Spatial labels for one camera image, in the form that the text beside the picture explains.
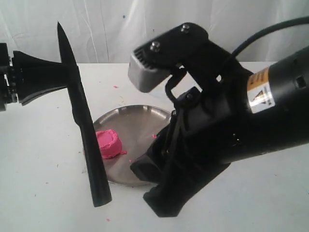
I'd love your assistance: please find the black knife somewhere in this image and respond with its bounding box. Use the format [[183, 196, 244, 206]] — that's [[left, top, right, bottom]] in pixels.
[[57, 23, 112, 207]]

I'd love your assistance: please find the pink play dough lump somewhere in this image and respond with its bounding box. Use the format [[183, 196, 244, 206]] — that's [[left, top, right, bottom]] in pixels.
[[96, 129, 127, 160]]

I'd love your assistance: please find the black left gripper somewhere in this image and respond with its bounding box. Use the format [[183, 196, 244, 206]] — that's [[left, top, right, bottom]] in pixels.
[[0, 43, 68, 112]]

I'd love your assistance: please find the white backdrop curtain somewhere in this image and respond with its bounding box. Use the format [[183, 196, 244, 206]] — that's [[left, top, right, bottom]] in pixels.
[[0, 0, 309, 63]]

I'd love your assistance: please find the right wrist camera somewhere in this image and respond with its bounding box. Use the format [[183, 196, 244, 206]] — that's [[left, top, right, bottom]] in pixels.
[[128, 22, 209, 93]]

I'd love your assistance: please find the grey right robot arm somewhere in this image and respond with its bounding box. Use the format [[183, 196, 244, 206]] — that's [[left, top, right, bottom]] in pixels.
[[130, 47, 309, 217]]

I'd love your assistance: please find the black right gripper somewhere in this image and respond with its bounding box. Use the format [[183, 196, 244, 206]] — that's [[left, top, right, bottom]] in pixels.
[[130, 63, 278, 210]]

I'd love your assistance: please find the round steel plate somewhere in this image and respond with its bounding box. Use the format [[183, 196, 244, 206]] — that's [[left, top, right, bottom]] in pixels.
[[94, 105, 171, 187]]

